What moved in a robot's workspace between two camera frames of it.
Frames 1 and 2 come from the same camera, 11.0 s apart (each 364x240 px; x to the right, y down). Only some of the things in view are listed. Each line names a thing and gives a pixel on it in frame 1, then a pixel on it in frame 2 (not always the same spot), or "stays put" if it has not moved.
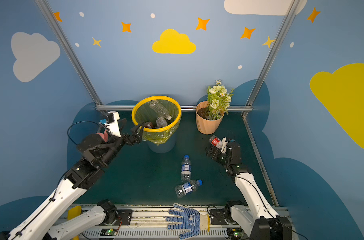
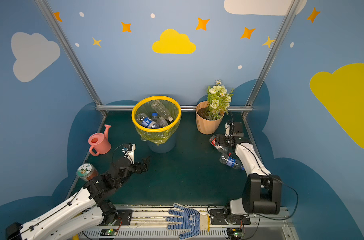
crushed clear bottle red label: (215, 141) stays put
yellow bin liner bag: (142, 112) stays put
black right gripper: (219, 153) -> (221, 141)
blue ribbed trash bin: (165, 147) stays put
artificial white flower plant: (218, 99) stays put
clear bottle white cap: (161, 122) stays put
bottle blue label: (183, 189) -> (142, 119)
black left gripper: (129, 138) -> (137, 167)
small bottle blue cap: (186, 169) -> (154, 117)
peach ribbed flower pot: (205, 126) stays put
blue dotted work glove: (191, 220) stays put
